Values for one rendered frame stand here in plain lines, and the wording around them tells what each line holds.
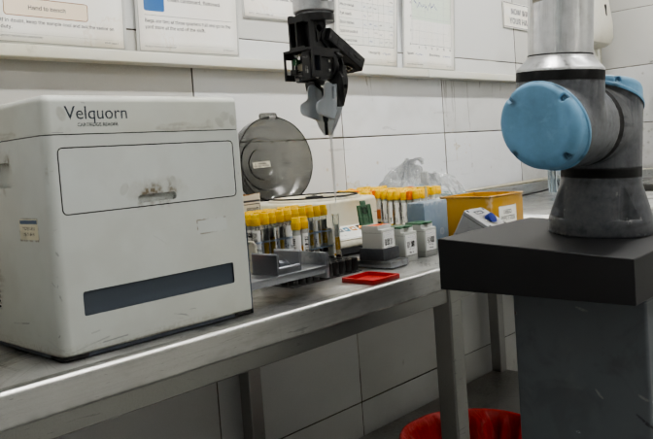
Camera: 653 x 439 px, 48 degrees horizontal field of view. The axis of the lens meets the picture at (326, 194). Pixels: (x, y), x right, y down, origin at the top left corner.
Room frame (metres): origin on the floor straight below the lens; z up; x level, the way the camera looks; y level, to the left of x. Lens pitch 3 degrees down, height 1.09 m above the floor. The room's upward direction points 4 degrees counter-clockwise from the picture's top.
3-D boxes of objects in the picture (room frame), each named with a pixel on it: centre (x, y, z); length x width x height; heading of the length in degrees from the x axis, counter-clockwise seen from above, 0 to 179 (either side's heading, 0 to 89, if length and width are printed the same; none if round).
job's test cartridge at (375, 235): (1.34, -0.09, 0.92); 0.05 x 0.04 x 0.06; 49
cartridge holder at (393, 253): (1.34, -0.09, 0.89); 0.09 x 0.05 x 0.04; 49
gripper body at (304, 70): (1.31, 0.00, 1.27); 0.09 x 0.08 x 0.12; 137
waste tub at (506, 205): (1.64, -0.35, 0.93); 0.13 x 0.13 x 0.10; 44
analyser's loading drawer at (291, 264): (1.08, 0.10, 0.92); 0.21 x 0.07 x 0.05; 137
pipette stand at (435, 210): (1.53, -0.21, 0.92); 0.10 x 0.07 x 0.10; 143
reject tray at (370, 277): (1.20, -0.06, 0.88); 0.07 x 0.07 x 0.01; 47
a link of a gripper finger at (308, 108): (1.32, 0.01, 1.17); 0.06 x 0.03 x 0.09; 137
